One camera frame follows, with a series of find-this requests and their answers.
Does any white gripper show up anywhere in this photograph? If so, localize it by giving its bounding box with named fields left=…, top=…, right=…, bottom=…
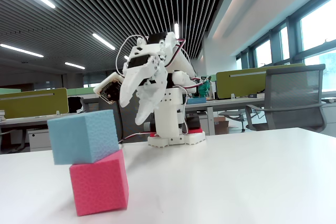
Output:
left=119, top=38, right=169, bottom=126

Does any blue foam cube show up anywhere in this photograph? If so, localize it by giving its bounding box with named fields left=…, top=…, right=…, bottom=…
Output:
left=47, top=109, right=120, bottom=166

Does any red foam cube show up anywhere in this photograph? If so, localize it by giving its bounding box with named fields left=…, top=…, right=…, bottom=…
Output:
left=69, top=149, right=130, bottom=217

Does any dark grey office chair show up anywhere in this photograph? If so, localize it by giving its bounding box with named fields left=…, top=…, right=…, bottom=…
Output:
left=79, top=97, right=157, bottom=144

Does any blue flat box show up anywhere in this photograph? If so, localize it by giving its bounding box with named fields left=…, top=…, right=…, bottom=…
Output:
left=187, top=97, right=207, bottom=105

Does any green plastic gadget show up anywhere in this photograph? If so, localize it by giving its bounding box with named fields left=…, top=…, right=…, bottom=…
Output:
left=197, top=79, right=212, bottom=98

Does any black bag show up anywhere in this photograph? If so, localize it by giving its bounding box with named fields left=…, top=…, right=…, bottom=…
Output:
left=67, top=96, right=83, bottom=114

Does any white office desk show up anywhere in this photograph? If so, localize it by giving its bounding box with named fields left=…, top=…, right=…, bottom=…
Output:
left=0, top=112, right=89, bottom=154
left=184, top=90, right=336, bottom=136

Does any brown cardboard box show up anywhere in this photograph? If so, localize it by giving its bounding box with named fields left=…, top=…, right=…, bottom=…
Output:
left=214, top=116, right=238, bottom=135

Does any light grey swivel chair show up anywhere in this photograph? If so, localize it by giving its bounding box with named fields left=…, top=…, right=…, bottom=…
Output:
left=218, top=109, right=247, bottom=132

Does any green desk partition panel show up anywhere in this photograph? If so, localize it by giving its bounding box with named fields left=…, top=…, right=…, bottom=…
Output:
left=215, top=62, right=306, bottom=100
left=0, top=88, right=70, bottom=119

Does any white drawer cabinet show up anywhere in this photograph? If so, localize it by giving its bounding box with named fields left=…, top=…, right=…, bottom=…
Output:
left=28, top=128, right=52, bottom=152

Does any grey mesh office chair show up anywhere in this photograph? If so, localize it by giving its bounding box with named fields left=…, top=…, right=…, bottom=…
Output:
left=245, top=63, right=328, bottom=133

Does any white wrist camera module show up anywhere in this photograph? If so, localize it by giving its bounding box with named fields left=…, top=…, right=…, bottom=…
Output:
left=93, top=72, right=124, bottom=104

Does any black camera cable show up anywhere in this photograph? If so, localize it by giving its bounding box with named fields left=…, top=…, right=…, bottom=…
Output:
left=116, top=102, right=125, bottom=142

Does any white looped cable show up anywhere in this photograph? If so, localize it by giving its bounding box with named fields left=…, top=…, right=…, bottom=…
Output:
left=116, top=34, right=149, bottom=77

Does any red white servo cable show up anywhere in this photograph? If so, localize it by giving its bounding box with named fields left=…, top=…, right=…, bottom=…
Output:
left=118, top=131, right=157, bottom=145

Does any red black arm cable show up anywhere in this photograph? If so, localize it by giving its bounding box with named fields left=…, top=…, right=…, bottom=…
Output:
left=165, top=38, right=187, bottom=67

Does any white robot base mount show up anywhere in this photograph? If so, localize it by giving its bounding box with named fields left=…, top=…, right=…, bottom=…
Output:
left=147, top=128, right=207, bottom=148

